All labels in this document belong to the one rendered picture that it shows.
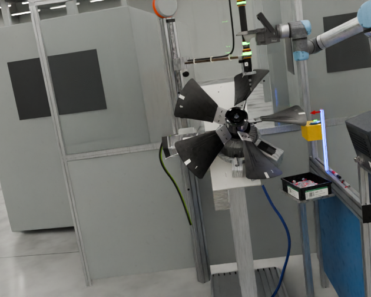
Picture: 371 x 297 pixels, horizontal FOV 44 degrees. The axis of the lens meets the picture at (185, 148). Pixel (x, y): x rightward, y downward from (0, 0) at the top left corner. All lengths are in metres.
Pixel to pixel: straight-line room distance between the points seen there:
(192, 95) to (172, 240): 1.27
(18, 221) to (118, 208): 1.87
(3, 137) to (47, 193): 0.69
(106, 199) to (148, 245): 0.45
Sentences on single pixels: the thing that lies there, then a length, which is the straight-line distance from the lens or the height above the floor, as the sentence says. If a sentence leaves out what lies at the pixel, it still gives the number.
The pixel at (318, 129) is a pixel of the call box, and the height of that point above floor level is 1.04.
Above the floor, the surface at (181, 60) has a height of 1.53.
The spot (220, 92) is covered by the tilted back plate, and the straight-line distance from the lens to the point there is 2.76.
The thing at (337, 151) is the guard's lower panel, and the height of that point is 0.78.
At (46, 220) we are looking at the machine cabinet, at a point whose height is 0.15.
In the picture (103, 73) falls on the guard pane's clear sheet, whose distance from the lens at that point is 3.14.
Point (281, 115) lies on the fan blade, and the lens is 2.39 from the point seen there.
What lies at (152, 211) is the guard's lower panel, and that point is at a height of 0.51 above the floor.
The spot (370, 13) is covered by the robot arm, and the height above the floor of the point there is 1.62.
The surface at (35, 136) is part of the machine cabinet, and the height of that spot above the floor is 1.00.
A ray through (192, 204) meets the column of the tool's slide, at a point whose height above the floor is 0.58.
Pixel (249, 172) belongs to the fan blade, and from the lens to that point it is 2.19.
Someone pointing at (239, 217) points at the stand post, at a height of 0.63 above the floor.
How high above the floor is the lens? 1.57
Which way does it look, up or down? 12 degrees down
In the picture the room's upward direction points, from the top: 8 degrees counter-clockwise
